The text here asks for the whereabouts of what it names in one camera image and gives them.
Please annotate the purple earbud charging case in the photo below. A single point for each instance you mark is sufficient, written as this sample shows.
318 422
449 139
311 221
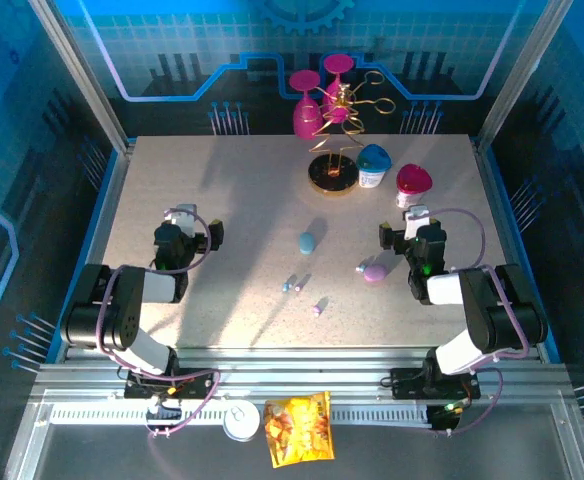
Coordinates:
375 273

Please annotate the blue earbud charging case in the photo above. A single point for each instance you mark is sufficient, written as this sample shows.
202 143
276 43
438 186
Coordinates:
307 243

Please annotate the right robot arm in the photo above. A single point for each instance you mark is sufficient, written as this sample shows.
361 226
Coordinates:
497 310

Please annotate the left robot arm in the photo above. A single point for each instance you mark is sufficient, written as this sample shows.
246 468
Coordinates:
122 310

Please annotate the white cup pink lid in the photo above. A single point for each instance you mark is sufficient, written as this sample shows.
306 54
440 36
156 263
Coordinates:
413 180

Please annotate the white cup blue lid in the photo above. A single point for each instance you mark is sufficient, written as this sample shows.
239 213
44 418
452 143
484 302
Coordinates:
373 160

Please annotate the magenta wine glass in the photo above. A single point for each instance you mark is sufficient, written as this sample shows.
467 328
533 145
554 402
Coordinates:
338 63
306 120

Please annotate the black connector box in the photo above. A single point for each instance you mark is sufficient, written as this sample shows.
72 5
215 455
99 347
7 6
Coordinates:
442 417

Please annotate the silver tin can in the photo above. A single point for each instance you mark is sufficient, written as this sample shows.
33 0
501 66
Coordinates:
242 422

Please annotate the yellow snack bag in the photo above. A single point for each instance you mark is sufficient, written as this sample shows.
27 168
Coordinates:
299 430

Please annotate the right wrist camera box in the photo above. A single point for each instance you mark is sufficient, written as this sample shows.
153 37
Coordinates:
416 220

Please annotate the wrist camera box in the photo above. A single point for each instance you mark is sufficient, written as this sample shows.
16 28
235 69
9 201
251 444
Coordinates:
184 215
416 220

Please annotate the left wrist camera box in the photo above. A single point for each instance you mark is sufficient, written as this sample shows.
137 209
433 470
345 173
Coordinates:
184 215

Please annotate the aluminium table side rail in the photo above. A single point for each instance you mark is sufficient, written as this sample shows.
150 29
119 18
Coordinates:
112 200
496 200

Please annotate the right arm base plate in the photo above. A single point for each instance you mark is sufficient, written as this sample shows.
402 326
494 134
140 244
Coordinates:
404 385

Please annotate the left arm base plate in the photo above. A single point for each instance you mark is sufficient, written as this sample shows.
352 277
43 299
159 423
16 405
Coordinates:
199 392

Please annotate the aluminium front rail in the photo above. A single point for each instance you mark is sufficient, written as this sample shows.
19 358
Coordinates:
297 372

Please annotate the aluminium frame post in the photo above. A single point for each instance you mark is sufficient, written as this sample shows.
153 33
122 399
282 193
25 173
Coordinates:
85 75
521 75

